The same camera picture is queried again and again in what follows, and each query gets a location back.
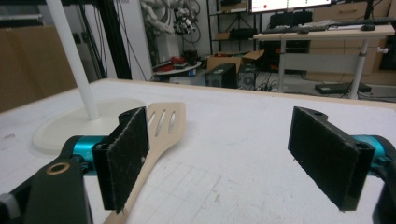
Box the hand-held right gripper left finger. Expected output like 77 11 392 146
61 105 150 215

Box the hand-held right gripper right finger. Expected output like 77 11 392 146
287 105 389 212

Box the slotted wooden spatula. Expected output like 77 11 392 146
103 102 187 224

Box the flat black device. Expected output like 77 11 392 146
314 81 373 95

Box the white lamp stand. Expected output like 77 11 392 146
32 0 148 154

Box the round white table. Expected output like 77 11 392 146
152 61 204 77

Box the wooden desk with white legs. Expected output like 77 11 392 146
253 24 396 101

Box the grey computer case with fan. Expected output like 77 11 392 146
238 63 258 91

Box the black computer tower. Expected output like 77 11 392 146
205 63 239 90

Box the brown cardboard panel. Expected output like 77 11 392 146
0 25 78 114

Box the black keyboard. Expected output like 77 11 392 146
261 25 330 35

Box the open cardboard box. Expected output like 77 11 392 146
206 49 265 73

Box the computer monitor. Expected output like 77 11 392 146
248 0 332 14

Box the black metal shelf rack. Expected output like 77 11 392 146
206 0 260 56

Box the black metal frame post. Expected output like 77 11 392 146
96 0 133 80

